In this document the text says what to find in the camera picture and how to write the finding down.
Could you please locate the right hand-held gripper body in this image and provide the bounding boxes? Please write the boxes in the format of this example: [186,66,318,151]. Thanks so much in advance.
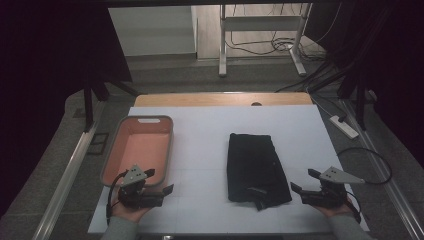
[300,166,366,210]

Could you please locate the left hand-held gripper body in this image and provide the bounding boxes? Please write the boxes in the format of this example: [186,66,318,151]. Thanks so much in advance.
[117,163,166,210]

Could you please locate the pink plastic basket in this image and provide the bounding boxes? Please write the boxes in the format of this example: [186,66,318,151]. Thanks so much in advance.
[99,115,175,189]

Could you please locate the black pants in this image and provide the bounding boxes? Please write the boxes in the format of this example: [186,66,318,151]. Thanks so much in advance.
[226,132,293,212]

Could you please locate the person's right hand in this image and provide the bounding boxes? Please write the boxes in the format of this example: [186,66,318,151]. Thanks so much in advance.
[312,196,356,220]

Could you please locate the person's left hand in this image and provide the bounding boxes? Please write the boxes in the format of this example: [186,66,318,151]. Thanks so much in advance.
[111,195,153,224]

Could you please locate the white power strip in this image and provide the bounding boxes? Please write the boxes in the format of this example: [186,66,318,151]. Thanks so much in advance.
[329,114,360,140]

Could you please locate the white table mat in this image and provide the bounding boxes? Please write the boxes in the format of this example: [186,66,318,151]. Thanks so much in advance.
[87,105,371,235]

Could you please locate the dark floor grate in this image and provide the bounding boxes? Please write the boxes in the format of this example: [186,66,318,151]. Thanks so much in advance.
[86,132,110,156]

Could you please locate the black metal stand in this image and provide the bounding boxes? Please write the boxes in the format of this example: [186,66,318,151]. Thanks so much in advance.
[336,74,368,132]
[82,79,142,133]

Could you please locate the wooden table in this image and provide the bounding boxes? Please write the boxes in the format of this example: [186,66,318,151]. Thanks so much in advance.
[133,92,314,108]

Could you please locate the dark curtain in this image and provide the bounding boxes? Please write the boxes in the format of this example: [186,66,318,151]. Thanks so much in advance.
[0,0,133,219]
[303,0,424,169]

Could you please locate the white metal stand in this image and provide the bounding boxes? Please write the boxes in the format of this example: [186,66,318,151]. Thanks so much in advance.
[218,3,313,78]

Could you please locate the left hand-held gripper cable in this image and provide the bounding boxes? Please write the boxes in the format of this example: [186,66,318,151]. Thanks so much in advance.
[105,169,130,225]

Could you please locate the hand-held gripper cable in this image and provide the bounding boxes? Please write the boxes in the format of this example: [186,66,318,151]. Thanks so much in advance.
[346,191,363,225]
[105,169,130,225]

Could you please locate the right hand-held gripper cable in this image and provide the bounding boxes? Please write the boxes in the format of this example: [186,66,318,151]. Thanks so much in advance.
[346,191,363,225]

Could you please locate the aluminium floor rail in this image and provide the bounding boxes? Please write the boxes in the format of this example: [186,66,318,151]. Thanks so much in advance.
[31,99,108,240]
[342,99,424,240]

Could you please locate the black looped cable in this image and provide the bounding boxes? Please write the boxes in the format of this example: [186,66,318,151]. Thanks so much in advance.
[336,146,393,186]

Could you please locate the tangle of black floor cables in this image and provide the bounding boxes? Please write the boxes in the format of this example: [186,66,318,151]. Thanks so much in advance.
[224,29,327,63]

